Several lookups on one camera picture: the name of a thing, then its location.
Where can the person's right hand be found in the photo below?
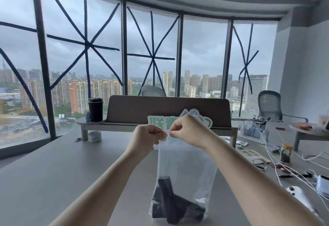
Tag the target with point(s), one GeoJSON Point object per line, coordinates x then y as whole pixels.
{"type": "Point", "coordinates": [195, 130]}

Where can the person's left hand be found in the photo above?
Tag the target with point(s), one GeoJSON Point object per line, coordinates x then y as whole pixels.
{"type": "Point", "coordinates": [144, 138]}

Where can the person's left thumb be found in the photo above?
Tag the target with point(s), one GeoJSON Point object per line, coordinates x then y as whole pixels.
{"type": "Point", "coordinates": [161, 137]}

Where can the person's right thumb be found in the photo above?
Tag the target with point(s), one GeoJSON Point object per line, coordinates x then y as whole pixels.
{"type": "Point", "coordinates": [177, 133]}

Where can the clear plastic zip bag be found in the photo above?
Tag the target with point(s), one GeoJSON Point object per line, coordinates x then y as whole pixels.
{"type": "Point", "coordinates": [185, 161]}

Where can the person's right forearm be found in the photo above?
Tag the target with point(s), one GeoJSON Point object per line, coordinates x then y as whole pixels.
{"type": "Point", "coordinates": [257, 182]}

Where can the person's left forearm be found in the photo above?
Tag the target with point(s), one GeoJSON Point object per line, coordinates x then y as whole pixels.
{"type": "Point", "coordinates": [102, 184]}

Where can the green and white sign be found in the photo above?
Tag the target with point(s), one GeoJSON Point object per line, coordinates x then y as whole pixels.
{"type": "Point", "coordinates": [155, 122]}

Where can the brown desk partition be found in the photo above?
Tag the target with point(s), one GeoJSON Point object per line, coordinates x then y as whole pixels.
{"type": "Point", "coordinates": [154, 110]}

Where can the grey mesh office chair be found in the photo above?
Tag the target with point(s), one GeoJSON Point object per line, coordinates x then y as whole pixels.
{"type": "Point", "coordinates": [270, 106]}
{"type": "Point", "coordinates": [153, 91]}

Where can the grey desk riser shelf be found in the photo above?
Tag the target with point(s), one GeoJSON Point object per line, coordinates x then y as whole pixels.
{"type": "Point", "coordinates": [115, 127]}

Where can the black plastic parts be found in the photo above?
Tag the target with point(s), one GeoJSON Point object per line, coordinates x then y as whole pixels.
{"type": "Point", "coordinates": [172, 202]}

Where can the grey tape roll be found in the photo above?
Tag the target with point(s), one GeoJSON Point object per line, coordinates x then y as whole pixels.
{"type": "Point", "coordinates": [94, 137]}

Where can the black travel tumbler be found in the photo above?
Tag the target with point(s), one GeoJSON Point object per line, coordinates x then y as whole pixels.
{"type": "Point", "coordinates": [95, 110]}

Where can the dark oval object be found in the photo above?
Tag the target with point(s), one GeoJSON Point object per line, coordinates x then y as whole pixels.
{"type": "Point", "coordinates": [88, 117]}

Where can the printed paper card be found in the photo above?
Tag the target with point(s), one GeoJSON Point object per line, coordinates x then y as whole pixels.
{"type": "Point", "coordinates": [253, 154]}

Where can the blue tape star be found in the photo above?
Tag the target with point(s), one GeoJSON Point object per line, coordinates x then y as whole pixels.
{"type": "Point", "coordinates": [246, 63]}
{"type": "Point", "coordinates": [21, 84]}
{"type": "Point", "coordinates": [153, 58]}
{"type": "Point", "coordinates": [87, 44]}

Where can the small keys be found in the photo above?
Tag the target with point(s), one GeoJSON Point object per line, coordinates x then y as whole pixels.
{"type": "Point", "coordinates": [78, 139]}

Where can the red pen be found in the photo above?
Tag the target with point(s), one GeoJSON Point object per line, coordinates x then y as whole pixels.
{"type": "Point", "coordinates": [280, 128]}

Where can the glass jar with gold lid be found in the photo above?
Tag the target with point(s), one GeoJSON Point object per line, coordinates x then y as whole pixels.
{"type": "Point", "coordinates": [286, 153]}

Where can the round grey side table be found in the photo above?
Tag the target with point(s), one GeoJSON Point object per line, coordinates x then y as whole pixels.
{"type": "Point", "coordinates": [307, 130]}

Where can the white game controller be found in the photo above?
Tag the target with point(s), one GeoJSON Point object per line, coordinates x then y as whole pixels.
{"type": "Point", "coordinates": [300, 196]}

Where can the white power adapter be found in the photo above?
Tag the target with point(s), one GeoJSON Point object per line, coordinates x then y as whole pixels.
{"type": "Point", "coordinates": [323, 186]}

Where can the black window frame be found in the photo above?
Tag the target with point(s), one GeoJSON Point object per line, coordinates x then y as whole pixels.
{"type": "Point", "coordinates": [42, 58]}

